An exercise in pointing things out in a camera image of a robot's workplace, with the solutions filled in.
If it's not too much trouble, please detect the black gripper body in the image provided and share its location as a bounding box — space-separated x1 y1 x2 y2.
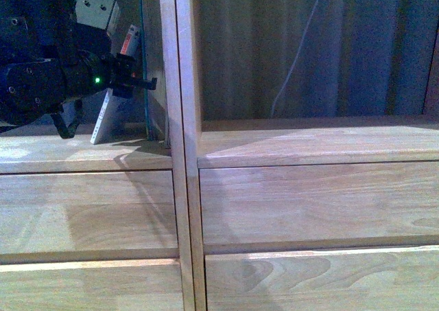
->
102 54 136 97

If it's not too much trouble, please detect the black thin gripper finger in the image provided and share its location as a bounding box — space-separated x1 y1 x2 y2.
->
132 78 158 91

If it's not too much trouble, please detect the white blue book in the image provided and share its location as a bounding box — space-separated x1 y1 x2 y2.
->
90 25 140 145

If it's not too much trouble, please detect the left wooden shelf unit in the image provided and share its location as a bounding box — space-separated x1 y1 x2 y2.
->
1 0 195 310

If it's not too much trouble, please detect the wooden shelf unit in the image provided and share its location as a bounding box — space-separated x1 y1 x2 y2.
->
1 0 195 310
176 0 438 310

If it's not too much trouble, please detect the right wooden shelf unit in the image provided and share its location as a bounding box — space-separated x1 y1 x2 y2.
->
176 0 438 310

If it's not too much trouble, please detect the green upright book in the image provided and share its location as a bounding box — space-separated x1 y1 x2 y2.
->
139 0 154 141

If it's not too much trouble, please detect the thin grey upright book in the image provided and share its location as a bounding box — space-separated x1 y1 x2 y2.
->
141 0 170 149

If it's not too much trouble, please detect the grey curtain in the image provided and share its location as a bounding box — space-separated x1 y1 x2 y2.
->
68 0 439 122

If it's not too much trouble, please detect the upper left wooden drawer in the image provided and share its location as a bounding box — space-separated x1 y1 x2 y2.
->
1 170 178 255

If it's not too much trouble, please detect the wooden drawer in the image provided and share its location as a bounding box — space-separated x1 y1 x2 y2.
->
1 170 178 255
200 161 438 251
205 246 438 310
1 259 184 310

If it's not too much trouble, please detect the upper right wooden drawer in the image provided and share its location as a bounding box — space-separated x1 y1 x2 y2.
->
200 161 438 251

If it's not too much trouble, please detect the lower left wooden drawer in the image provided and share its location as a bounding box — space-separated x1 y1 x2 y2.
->
1 259 184 310

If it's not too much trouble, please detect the lower right wooden drawer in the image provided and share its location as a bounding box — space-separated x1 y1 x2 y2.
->
205 246 438 310

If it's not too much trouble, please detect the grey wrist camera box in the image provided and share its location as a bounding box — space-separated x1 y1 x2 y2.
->
75 0 120 37

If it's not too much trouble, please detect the black looped cable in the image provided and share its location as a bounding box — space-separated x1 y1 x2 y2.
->
50 100 83 140

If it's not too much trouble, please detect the white hanging cable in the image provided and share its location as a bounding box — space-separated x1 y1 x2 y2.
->
270 0 325 119

